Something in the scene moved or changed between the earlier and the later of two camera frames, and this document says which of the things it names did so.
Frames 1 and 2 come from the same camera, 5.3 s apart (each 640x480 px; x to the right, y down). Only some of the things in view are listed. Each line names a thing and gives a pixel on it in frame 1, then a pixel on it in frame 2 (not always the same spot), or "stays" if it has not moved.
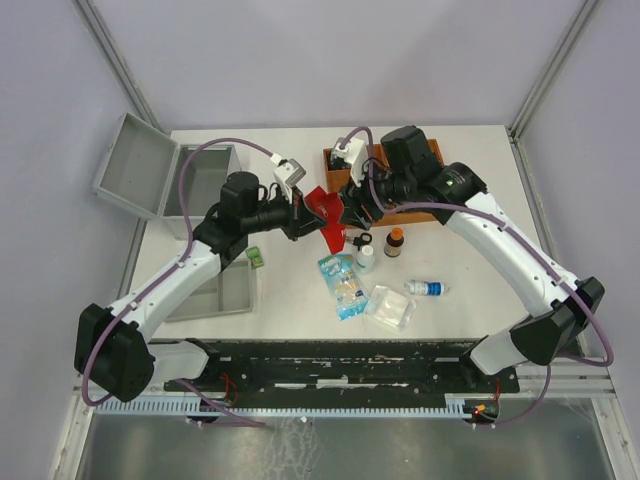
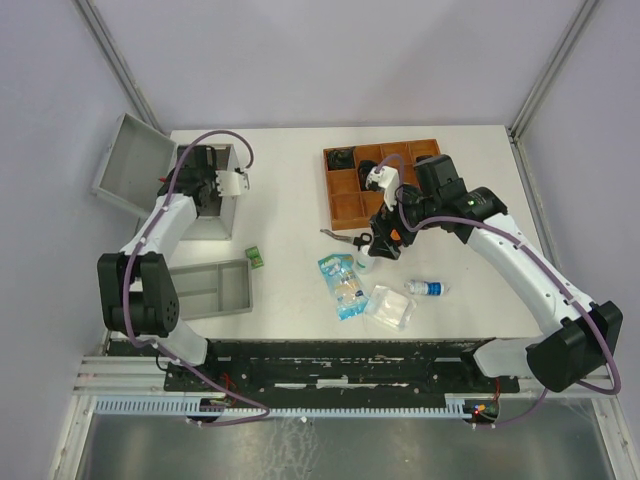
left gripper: [300, 219] -> [214, 193]
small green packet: [257, 261] stays
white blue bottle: [426, 288] stays
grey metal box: [141, 169] stays
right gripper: [353, 197] -> [381, 224]
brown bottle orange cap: [394, 240] stays
